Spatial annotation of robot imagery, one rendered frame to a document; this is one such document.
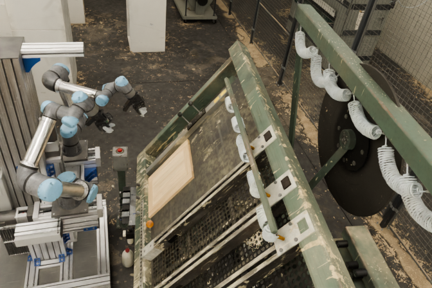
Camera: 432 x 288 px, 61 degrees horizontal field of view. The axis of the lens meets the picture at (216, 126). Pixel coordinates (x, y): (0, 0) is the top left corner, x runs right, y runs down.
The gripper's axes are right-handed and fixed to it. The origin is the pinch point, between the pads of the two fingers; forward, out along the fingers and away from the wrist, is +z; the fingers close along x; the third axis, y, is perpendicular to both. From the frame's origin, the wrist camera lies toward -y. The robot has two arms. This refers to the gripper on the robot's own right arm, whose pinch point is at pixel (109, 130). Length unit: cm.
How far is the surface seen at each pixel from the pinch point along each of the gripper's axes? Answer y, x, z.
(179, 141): 18, 24, 54
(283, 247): 109, -67, -7
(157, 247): 21, -54, 49
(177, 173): 23, -3, 53
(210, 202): 61, -34, 28
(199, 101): 30, 56, 50
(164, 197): 13, -18, 58
